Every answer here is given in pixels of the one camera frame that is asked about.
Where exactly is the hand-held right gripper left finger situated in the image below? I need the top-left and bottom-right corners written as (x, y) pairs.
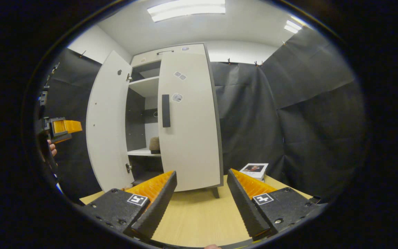
top-left (82, 170), bottom-right (178, 241)

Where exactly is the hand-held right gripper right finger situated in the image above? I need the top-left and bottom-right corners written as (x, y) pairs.
top-left (227, 168), bottom-right (319, 241)

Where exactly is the white shoe cabinet door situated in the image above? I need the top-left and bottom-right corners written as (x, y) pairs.
top-left (86, 50), bottom-right (135, 192)
top-left (158, 52), bottom-right (222, 192)

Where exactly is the brown fuzzy shoe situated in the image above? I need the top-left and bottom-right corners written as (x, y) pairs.
top-left (149, 136), bottom-right (161, 154)

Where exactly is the white shoe cabinet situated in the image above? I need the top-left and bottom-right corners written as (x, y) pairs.
top-left (126, 43), bottom-right (224, 199)

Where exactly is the white cabinet drawer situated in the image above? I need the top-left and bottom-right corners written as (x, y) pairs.
top-left (131, 43), bottom-right (206, 67)

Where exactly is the white photo-cover book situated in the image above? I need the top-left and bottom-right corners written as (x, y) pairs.
top-left (239, 163), bottom-right (269, 182)

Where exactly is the large ceiling light panel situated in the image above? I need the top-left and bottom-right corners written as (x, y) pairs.
top-left (147, 0), bottom-right (226, 22)

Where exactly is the small ceiling light panel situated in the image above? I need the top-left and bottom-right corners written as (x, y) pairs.
top-left (284, 20), bottom-right (303, 34)

